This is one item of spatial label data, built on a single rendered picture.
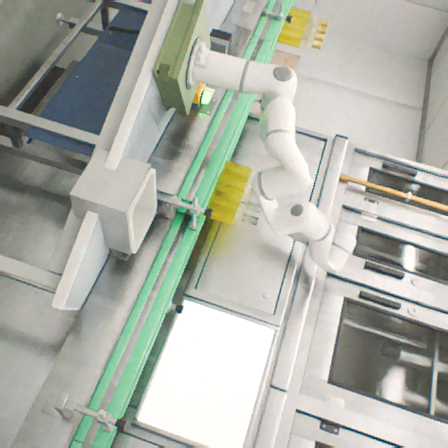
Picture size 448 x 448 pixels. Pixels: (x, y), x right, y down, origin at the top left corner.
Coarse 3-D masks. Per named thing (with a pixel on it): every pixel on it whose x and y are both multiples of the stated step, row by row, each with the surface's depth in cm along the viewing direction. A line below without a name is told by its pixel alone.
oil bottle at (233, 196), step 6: (216, 186) 171; (222, 186) 172; (216, 192) 170; (222, 192) 170; (228, 192) 170; (234, 192) 171; (240, 192) 171; (222, 198) 169; (228, 198) 169; (234, 198) 169; (240, 198) 169; (246, 198) 170; (240, 204) 168; (246, 204) 169
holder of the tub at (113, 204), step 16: (128, 160) 134; (112, 176) 131; (128, 176) 131; (144, 176) 132; (112, 192) 128; (128, 192) 129; (112, 208) 126; (112, 224) 132; (112, 240) 140; (128, 240) 137; (128, 256) 149
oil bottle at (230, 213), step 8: (216, 200) 167; (216, 208) 166; (224, 208) 166; (232, 208) 166; (240, 208) 167; (216, 216) 168; (224, 216) 166; (232, 216) 165; (240, 216) 165; (232, 224) 168
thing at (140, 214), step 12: (144, 180) 131; (144, 192) 144; (132, 204) 126; (144, 204) 149; (132, 216) 149; (144, 216) 150; (132, 228) 132; (144, 228) 148; (132, 240) 136; (132, 252) 142
